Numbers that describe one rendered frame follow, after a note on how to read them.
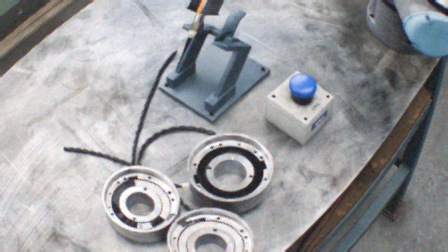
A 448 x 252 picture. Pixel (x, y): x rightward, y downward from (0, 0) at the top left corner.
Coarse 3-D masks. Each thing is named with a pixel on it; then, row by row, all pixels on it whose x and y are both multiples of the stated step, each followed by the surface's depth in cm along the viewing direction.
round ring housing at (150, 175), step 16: (112, 176) 86; (128, 176) 87; (144, 176) 87; (160, 176) 86; (112, 192) 85; (128, 192) 85; (144, 192) 86; (176, 192) 84; (128, 208) 86; (160, 208) 84; (176, 208) 83; (112, 224) 83; (144, 240) 82
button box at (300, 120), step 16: (288, 80) 96; (272, 96) 94; (288, 96) 94; (320, 96) 94; (272, 112) 95; (288, 112) 92; (304, 112) 92; (320, 112) 93; (288, 128) 94; (304, 128) 92; (304, 144) 94
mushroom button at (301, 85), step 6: (294, 78) 92; (300, 78) 92; (306, 78) 92; (312, 78) 93; (294, 84) 92; (300, 84) 91; (306, 84) 92; (312, 84) 92; (294, 90) 91; (300, 90) 91; (306, 90) 91; (312, 90) 91; (300, 96) 91; (306, 96) 91
